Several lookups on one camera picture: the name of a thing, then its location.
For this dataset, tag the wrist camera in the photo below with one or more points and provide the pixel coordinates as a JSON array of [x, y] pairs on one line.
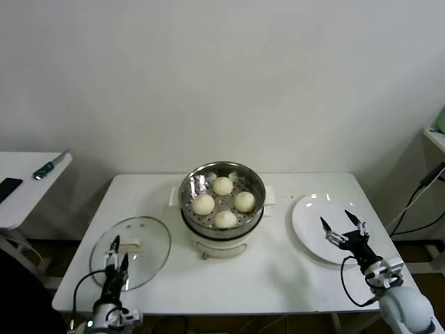
[[131, 316], [387, 271]]

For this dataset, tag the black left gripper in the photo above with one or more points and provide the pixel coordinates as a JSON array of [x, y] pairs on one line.
[[113, 283]]

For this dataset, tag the stainless steel steamer basket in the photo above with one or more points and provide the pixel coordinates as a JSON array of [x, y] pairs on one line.
[[243, 222]]

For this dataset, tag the black phone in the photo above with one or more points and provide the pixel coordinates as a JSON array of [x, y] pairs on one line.
[[9, 188]]

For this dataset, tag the white electric cooker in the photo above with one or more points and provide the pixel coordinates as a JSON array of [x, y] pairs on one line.
[[219, 248]]

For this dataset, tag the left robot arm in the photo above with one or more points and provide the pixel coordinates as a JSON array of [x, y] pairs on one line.
[[104, 320]]

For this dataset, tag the white steamed baozi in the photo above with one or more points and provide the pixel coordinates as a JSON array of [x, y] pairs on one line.
[[245, 202], [222, 185], [203, 204], [225, 219]]

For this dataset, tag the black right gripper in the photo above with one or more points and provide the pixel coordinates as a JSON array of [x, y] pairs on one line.
[[358, 245]]

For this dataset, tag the glass pot lid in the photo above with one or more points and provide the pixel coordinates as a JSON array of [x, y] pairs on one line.
[[153, 243]]

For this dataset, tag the white round plate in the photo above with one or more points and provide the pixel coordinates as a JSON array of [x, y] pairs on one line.
[[309, 222]]

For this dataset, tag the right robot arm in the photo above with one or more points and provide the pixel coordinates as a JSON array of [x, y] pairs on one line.
[[406, 309]]

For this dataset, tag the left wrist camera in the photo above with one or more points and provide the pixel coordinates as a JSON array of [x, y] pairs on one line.
[[131, 316]]

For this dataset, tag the mint green appliance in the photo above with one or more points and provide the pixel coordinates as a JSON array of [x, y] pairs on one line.
[[441, 120]]

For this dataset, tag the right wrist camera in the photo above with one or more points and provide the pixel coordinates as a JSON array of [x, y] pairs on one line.
[[387, 271]]

